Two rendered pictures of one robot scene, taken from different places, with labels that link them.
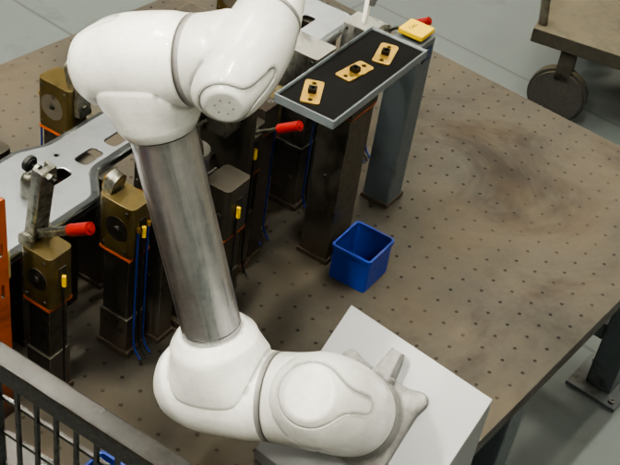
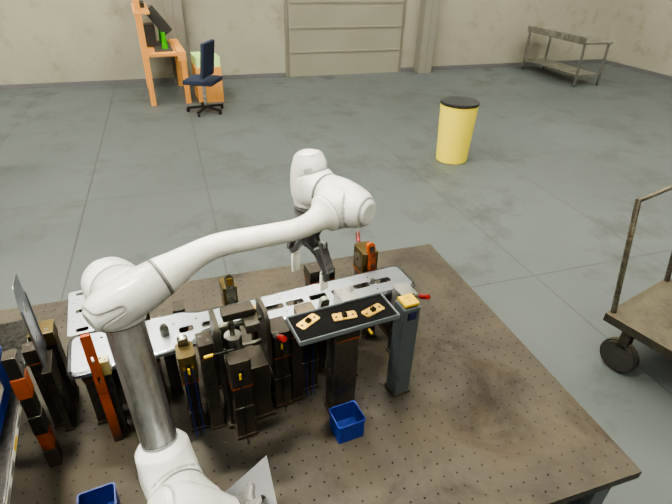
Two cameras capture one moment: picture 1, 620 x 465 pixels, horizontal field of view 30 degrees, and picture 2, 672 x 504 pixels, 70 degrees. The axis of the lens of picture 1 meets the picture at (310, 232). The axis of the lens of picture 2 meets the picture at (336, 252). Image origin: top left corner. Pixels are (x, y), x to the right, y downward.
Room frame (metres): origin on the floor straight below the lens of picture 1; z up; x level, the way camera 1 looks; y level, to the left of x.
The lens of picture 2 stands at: (0.97, -0.79, 2.23)
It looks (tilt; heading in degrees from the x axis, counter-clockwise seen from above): 32 degrees down; 38
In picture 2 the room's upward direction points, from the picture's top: 2 degrees clockwise
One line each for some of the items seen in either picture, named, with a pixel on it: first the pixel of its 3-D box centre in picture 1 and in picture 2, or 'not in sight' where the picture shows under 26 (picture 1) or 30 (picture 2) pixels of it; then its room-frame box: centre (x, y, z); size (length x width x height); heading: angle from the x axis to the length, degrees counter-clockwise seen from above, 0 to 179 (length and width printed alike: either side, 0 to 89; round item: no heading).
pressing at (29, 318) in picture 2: not in sight; (31, 323); (1.32, 0.72, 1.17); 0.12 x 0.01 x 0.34; 62
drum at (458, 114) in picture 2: not in sight; (455, 130); (6.49, 1.65, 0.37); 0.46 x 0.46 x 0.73
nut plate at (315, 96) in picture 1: (312, 89); (308, 320); (1.91, 0.04, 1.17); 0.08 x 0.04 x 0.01; 178
